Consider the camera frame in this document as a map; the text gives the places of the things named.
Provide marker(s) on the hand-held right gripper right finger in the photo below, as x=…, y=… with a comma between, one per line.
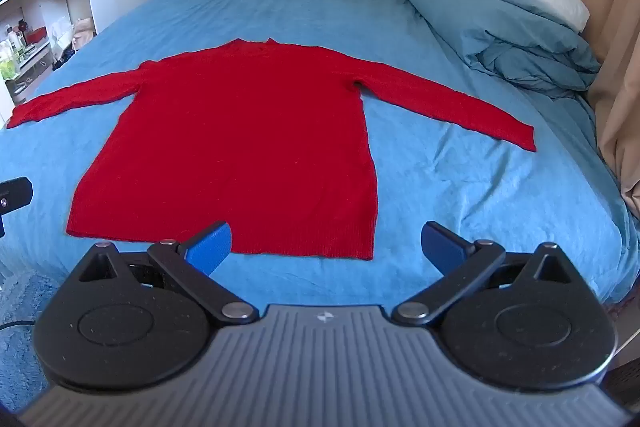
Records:
x=442, y=247

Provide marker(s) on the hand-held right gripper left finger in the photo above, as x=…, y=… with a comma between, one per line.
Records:
x=210, y=249

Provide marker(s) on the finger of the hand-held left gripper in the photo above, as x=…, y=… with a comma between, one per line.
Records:
x=17, y=194

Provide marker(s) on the red knit sweater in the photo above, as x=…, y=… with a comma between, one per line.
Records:
x=240, y=147

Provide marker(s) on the green bottle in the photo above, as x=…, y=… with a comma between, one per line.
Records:
x=7, y=67

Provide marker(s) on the red box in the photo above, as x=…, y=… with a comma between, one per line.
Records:
x=36, y=36

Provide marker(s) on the blue shaggy rug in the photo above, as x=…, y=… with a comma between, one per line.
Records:
x=20, y=357

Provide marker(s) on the teal duvet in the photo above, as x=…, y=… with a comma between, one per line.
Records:
x=480, y=22

